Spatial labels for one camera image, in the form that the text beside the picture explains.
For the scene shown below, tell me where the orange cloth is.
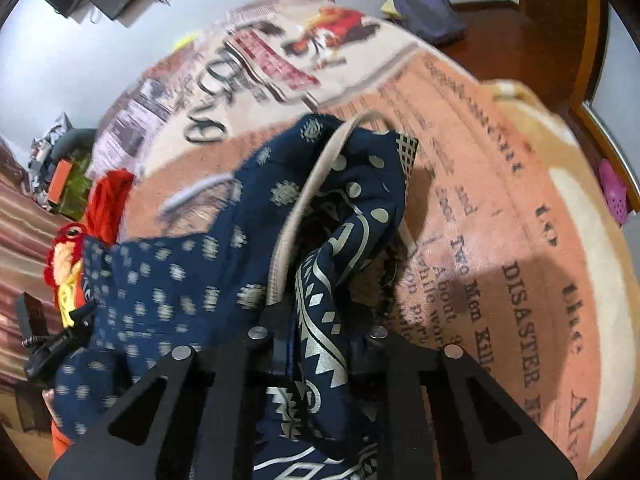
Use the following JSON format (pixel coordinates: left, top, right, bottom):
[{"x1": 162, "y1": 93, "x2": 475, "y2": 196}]
[{"x1": 50, "y1": 420, "x2": 74, "y2": 462}]

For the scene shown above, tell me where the red garment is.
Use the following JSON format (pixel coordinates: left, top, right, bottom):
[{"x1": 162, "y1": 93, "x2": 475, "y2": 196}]
[{"x1": 82, "y1": 170, "x2": 136, "y2": 247}]

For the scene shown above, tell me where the pile of clutter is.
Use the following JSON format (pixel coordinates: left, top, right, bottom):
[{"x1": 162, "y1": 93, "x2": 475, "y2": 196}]
[{"x1": 27, "y1": 112, "x2": 76, "y2": 177}]

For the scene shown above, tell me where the striped brown curtain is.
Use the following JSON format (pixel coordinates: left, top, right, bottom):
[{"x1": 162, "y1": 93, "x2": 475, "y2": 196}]
[{"x1": 0, "y1": 135, "x2": 71, "y2": 387}]

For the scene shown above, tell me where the grey pillow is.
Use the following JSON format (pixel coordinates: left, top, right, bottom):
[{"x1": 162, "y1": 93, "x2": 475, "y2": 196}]
[{"x1": 52, "y1": 127, "x2": 99, "y2": 162}]

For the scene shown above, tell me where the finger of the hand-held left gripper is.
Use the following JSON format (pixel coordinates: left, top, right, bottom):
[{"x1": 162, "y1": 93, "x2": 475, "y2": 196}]
[{"x1": 26, "y1": 302, "x2": 99, "y2": 380}]

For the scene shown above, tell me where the pink slipper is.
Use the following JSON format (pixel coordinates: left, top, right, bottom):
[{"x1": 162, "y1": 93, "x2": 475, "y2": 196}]
[{"x1": 597, "y1": 158, "x2": 629, "y2": 226}]

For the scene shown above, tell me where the navy patterned hoodie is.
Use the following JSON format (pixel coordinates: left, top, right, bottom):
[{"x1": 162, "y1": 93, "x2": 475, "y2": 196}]
[{"x1": 50, "y1": 112, "x2": 421, "y2": 480}]

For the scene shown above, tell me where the brown wooden door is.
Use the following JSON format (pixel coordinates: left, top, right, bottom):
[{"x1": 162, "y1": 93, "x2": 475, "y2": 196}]
[{"x1": 520, "y1": 0, "x2": 602, "y2": 107}]

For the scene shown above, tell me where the beige blanket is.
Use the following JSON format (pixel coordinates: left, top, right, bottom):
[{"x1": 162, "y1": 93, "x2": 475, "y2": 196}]
[{"x1": 480, "y1": 80, "x2": 640, "y2": 480}]

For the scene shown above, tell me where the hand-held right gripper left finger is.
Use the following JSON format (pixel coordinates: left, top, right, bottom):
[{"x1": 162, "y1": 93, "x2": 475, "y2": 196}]
[{"x1": 47, "y1": 305, "x2": 297, "y2": 480}]

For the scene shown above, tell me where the red plush toy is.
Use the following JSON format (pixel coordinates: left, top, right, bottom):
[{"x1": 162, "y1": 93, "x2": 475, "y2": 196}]
[{"x1": 45, "y1": 225, "x2": 97, "y2": 327}]

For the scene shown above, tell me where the grey blue backpack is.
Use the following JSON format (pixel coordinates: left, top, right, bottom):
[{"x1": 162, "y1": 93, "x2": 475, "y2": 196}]
[{"x1": 391, "y1": 0, "x2": 468, "y2": 46}]

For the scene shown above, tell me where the printed newspaper bed sheet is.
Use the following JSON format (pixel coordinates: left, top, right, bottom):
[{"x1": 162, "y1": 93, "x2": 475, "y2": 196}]
[{"x1": 95, "y1": 0, "x2": 601, "y2": 480}]

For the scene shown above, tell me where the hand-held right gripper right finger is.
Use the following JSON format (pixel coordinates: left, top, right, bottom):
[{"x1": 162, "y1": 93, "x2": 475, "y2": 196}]
[{"x1": 350, "y1": 325, "x2": 581, "y2": 480}]

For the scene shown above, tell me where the orange box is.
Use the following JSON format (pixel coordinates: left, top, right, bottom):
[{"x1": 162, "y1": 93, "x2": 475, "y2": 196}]
[{"x1": 48, "y1": 160, "x2": 74, "y2": 207}]

